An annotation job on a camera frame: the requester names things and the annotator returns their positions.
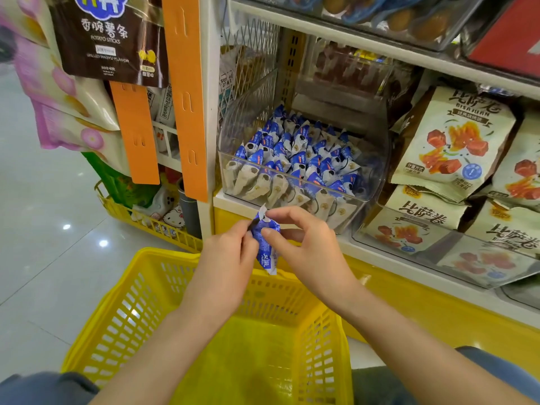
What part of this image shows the person's left leg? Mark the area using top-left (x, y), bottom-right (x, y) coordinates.
top-left (0, 371), bottom-right (100, 405)

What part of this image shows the white cat toy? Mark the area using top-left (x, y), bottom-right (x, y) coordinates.
top-left (131, 187), bottom-right (186, 237)

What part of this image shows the white shelf board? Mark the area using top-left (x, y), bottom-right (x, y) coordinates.
top-left (230, 0), bottom-right (540, 102)
top-left (213, 189), bottom-right (540, 329)

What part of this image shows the blue white snack packet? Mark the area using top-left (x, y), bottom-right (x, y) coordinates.
top-left (251, 204), bottom-right (282, 276)

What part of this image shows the person's right forearm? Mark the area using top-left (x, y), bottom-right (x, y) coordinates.
top-left (334, 283), bottom-right (537, 405)

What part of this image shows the white lower shelf board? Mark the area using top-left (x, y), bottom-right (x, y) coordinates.
top-left (213, 189), bottom-right (540, 329)

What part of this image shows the white wire mesh divider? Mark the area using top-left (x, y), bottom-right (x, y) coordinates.
top-left (219, 12), bottom-right (282, 123)

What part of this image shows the pile of blue white candies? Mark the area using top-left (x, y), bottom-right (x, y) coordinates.
top-left (223, 104), bottom-right (368, 230)

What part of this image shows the clear bin of dark packets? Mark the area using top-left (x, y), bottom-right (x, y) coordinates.
top-left (291, 38), bottom-right (422, 135)

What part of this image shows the clear plastic bag bin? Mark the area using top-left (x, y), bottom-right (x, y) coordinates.
top-left (351, 198), bottom-right (540, 290)

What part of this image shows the short orange hanging strip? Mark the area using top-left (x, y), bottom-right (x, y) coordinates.
top-left (109, 81), bottom-right (161, 185)

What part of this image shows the yellow plastic shopping basket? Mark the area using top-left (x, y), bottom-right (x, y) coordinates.
top-left (61, 247), bottom-right (355, 405)

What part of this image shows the brown potato stick bag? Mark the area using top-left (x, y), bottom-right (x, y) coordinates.
top-left (47, 0), bottom-right (169, 89)

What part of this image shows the pink flower print bag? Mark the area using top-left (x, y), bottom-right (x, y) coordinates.
top-left (13, 33), bottom-right (121, 132)
top-left (31, 99), bottom-right (131, 177)

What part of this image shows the person's left hand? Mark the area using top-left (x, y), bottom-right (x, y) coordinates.
top-left (185, 219), bottom-right (260, 322)

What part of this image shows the person's left forearm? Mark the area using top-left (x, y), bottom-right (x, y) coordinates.
top-left (89, 305), bottom-right (238, 405)

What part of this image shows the clear bin of brown snacks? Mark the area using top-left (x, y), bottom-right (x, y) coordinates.
top-left (242, 0), bottom-right (486, 52)

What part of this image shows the red box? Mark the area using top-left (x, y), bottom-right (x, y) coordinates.
top-left (466, 0), bottom-right (540, 80)

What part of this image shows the green snack bag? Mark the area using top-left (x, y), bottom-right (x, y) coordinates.
top-left (81, 152), bottom-right (161, 209)

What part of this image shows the yellow wire basket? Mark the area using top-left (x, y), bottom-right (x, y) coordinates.
top-left (94, 180), bottom-right (204, 254)

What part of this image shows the cream snack bag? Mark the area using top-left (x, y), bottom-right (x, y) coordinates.
top-left (362, 184), bottom-right (470, 254)
top-left (464, 199), bottom-right (540, 258)
top-left (390, 86), bottom-right (518, 204)
top-left (436, 235), bottom-right (540, 288)
top-left (489, 116), bottom-right (540, 212)

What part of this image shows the grey cylinder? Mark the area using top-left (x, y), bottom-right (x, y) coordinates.
top-left (176, 179), bottom-right (203, 240)

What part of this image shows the wide orange hanging strip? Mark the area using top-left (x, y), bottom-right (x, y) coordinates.
top-left (161, 0), bottom-right (209, 203)

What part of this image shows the clear plastic candy bin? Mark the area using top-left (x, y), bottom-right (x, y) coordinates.
top-left (217, 68), bottom-right (391, 236)

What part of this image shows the person's right hand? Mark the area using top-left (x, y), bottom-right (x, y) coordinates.
top-left (261, 206), bottom-right (364, 311)

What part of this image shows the yellow perforated shelf upright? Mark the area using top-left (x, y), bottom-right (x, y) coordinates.
top-left (278, 28), bottom-right (308, 109)

